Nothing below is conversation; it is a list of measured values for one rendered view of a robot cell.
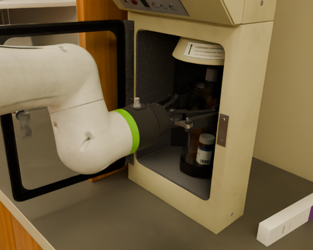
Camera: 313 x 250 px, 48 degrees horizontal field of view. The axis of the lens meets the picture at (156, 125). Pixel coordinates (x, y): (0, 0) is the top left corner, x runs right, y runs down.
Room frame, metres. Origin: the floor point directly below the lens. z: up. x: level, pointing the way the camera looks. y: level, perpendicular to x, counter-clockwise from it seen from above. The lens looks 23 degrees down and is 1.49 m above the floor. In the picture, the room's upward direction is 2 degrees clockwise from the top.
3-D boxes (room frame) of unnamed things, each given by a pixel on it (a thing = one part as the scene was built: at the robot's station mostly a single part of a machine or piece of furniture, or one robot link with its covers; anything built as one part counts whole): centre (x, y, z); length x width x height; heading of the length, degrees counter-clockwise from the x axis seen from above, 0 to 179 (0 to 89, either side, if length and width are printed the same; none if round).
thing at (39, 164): (0.76, 0.20, 1.19); 0.30 x 0.01 x 0.40; 128
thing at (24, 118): (0.68, 0.28, 1.18); 0.02 x 0.02 x 0.06; 38
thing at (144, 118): (0.65, 0.04, 1.20); 0.09 x 0.06 x 0.12; 44
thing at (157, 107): (0.70, -0.01, 1.20); 0.09 x 0.08 x 0.07; 134
